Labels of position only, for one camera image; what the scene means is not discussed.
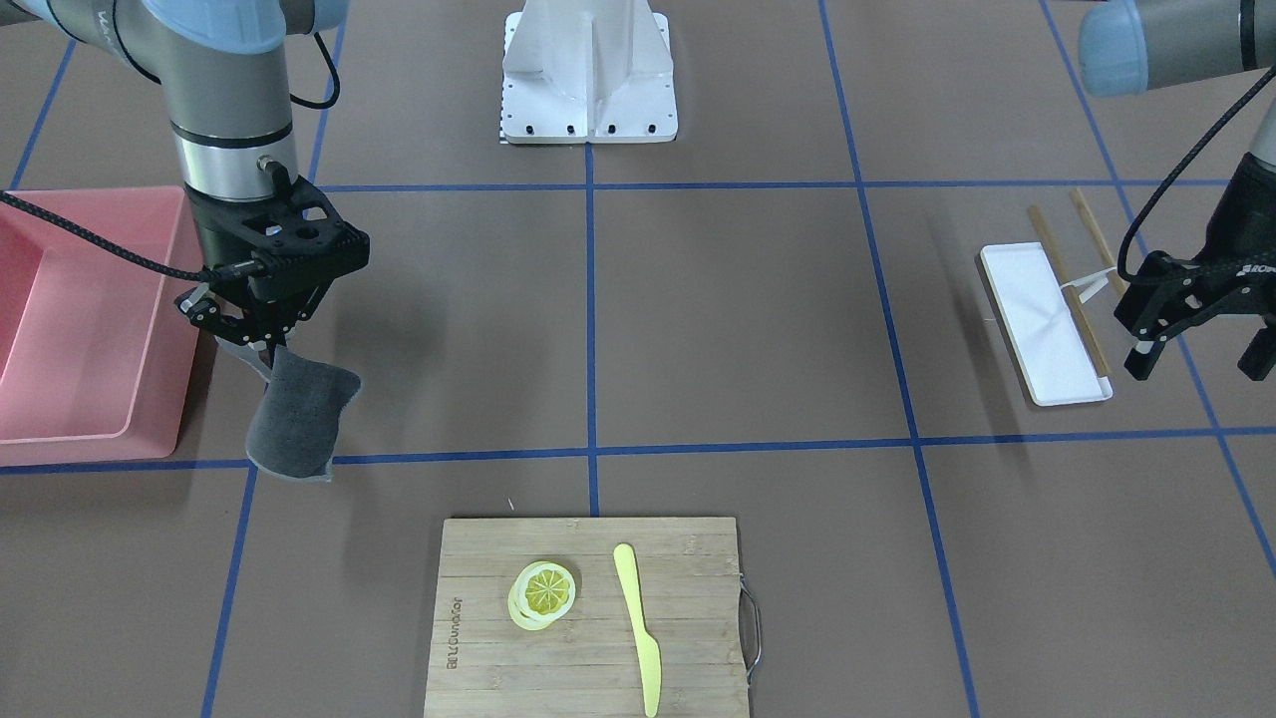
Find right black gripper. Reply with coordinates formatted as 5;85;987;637
174;189;322;369

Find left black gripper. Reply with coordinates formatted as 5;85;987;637
1114;152;1276;383

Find dark grey cloth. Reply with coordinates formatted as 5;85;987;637
217;339;362;483

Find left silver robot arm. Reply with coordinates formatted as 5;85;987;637
1079;1;1275;381

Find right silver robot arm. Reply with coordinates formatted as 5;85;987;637
3;1;369;376

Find wooden chopstick near tray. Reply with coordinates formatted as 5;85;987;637
1027;204;1111;377

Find white rectangular tray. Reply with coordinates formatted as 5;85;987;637
979;241;1114;406

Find pink plastic bin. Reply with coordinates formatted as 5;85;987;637
1;207;199;467

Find wooden chopstick far side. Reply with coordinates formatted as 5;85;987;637
1071;187;1128;298

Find yellow lemon slices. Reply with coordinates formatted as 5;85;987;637
507;560;577;631

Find yellow plastic knife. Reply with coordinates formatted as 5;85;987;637
612;542;664;717

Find bamboo cutting board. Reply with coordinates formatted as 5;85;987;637
424;517;752;717

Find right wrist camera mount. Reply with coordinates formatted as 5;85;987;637
188;179;370;301

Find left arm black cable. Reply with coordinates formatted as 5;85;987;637
1115;60;1276;289

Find white pedestal column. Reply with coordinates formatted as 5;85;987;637
498;1;679;145

